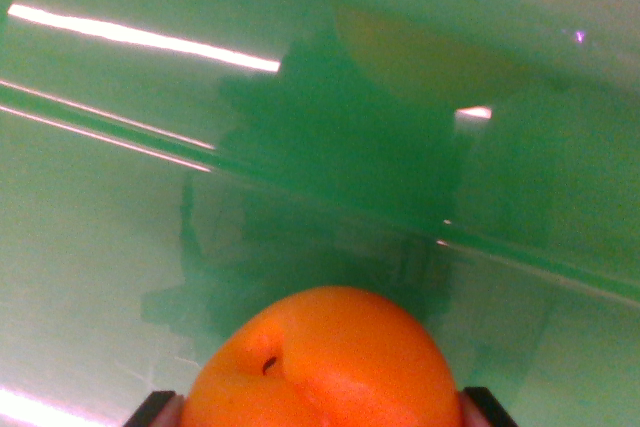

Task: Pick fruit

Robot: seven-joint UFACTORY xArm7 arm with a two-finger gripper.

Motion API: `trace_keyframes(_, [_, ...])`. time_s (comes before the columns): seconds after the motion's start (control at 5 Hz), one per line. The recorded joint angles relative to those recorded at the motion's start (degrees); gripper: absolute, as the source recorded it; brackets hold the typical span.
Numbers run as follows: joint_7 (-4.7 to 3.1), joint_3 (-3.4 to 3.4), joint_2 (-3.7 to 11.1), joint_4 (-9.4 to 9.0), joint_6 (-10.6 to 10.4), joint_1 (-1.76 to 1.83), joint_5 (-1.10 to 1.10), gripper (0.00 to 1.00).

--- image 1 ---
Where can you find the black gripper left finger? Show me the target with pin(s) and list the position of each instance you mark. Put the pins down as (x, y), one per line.
(157, 412)

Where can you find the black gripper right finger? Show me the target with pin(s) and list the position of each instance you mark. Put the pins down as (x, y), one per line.
(484, 409)

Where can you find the yellow orange peach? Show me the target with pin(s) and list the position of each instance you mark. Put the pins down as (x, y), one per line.
(325, 367)

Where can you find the green plastic bin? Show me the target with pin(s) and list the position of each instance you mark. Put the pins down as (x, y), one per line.
(150, 222)

